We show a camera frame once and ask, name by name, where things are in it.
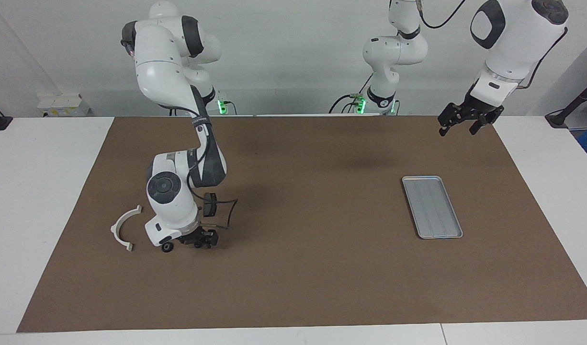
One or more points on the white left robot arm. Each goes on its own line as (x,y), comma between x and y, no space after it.
(394,52)

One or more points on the silver metal tray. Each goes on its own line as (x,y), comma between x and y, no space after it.
(434,211)

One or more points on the short dark brake pad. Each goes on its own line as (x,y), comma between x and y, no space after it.
(210,206)

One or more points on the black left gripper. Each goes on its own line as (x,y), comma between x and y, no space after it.
(482,108)

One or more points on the brown table mat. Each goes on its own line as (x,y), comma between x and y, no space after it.
(322,278)

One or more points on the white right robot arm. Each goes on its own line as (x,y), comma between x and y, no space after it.
(159,72)

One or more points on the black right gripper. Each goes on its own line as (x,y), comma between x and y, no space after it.
(195,234)

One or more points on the white semicircular bracket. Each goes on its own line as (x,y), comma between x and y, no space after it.
(115,231)

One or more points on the white power strip box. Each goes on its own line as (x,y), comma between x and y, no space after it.
(63,105)

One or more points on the black slanted stand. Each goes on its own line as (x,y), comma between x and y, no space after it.
(573,103)

